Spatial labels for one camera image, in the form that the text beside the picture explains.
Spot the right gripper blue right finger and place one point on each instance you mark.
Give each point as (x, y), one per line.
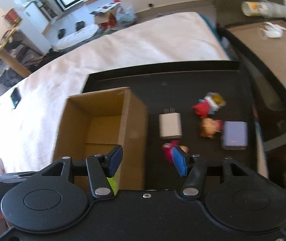
(182, 161)

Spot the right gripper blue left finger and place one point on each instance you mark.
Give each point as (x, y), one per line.
(114, 159)

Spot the green cube toy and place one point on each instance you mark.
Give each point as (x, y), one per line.
(114, 182)

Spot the white power adapter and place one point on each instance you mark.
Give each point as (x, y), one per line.
(170, 126)

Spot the brown cardboard box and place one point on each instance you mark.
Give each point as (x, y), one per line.
(94, 123)

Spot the brown haired doll figurine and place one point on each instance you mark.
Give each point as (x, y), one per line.
(209, 127)

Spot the purple cube toy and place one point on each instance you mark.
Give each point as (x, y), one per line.
(234, 135)

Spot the red figurine with box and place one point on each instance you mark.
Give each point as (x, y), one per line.
(209, 105)

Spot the black shallow tray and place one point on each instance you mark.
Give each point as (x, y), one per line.
(178, 86)

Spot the cream fuzzy blanket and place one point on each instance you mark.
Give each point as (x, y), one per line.
(28, 132)

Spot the small black square device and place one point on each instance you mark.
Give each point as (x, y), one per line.
(15, 97)

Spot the yellow wooden table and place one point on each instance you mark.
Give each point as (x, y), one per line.
(11, 61)

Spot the white floor cushion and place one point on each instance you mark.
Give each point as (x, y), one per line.
(76, 37)

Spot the clear plastic bag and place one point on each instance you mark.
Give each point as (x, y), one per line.
(126, 16)

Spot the open box with magazines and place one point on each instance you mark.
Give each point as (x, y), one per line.
(105, 16)

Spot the black side table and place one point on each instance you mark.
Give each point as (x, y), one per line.
(265, 60)

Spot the white face mask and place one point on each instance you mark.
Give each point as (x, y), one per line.
(270, 30)

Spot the red box on table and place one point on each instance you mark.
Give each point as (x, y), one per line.
(12, 17)

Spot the stack of paper cups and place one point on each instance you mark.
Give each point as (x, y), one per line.
(263, 8)

